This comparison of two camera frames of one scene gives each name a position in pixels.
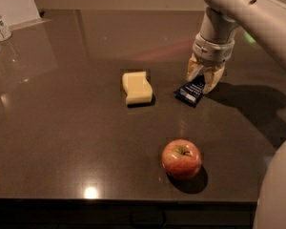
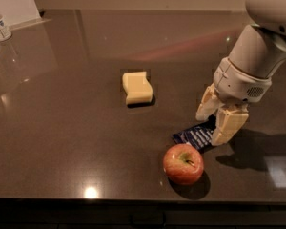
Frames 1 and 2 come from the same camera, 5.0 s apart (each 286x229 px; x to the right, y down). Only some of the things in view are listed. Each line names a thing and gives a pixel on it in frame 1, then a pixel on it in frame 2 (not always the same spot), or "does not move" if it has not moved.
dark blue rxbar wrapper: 192,91 → 199,135
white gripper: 212,52 → 239,85
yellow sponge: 136,87 does not move
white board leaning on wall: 16,4 does not move
